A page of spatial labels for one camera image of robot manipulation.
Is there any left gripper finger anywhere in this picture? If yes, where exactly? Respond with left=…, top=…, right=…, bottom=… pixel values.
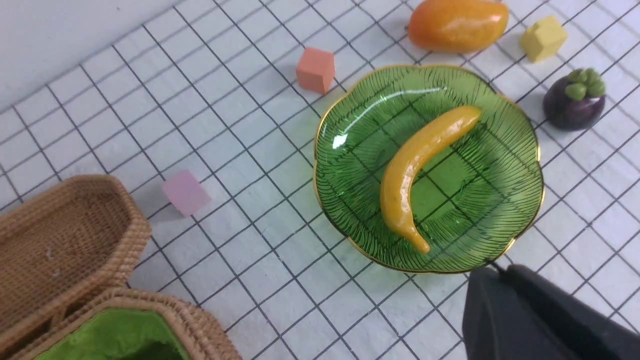
left=462, top=262, right=640, bottom=360

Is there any yellow toy banana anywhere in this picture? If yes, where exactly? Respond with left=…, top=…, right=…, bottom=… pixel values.
left=379, top=105, right=482, bottom=255

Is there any purple toy mangosteen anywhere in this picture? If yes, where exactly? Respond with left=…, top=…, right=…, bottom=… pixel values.
left=542, top=67, right=606, bottom=132

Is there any orange toy mango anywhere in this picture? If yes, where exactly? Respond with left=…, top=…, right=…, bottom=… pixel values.
left=406, top=0, right=509, bottom=54

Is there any green glass leaf plate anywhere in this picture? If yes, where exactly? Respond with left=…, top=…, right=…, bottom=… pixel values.
left=313, top=64, right=545, bottom=274

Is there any yellow foam cube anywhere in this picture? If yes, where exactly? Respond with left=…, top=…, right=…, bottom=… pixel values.
left=519, top=15, right=568, bottom=63

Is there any orange foam cube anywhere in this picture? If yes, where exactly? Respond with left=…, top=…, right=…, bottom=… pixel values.
left=295, top=47, right=336, bottom=95

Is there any pink foam cube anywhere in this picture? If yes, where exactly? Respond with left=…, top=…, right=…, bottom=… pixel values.
left=161, top=170, right=211, bottom=217

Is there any checkered white tablecloth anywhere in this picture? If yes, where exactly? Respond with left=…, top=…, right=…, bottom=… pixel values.
left=1, top=0, right=639, bottom=360

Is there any woven wicker basket green lining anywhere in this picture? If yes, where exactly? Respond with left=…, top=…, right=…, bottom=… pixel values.
left=1, top=288, right=242, bottom=360

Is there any woven wicker basket lid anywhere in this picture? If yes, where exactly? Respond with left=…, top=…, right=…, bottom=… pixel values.
left=0, top=174, right=152, bottom=360

